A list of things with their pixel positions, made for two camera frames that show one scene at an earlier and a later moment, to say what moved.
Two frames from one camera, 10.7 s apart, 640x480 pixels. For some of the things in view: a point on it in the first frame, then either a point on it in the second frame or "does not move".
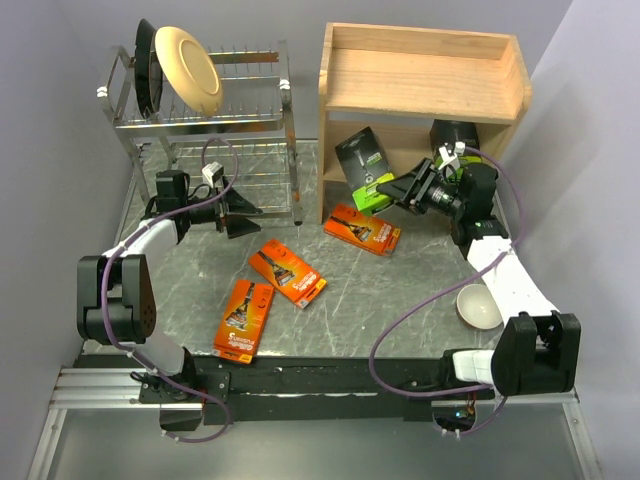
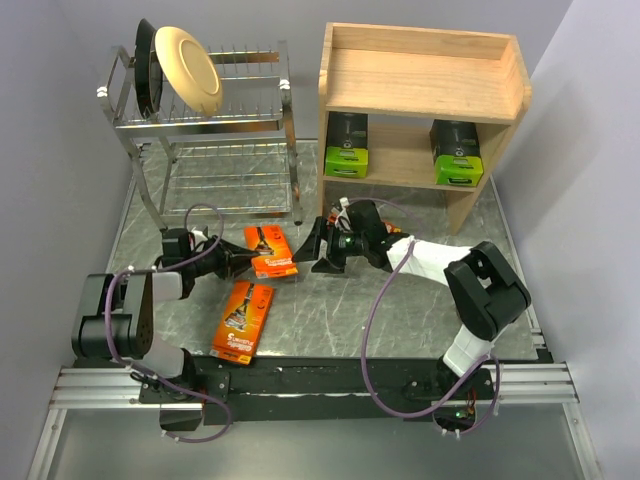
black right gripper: x=411 y=186 to x=334 y=262
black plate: x=148 y=69 does not move
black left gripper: x=239 y=225 to x=232 y=258
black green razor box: x=365 y=167 to x=347 y=145
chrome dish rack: x=250 y=131 does not move
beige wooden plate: x=191 y=68 does not move
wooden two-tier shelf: x=397 y=80 does not move
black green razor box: x=451 y=138 does not move
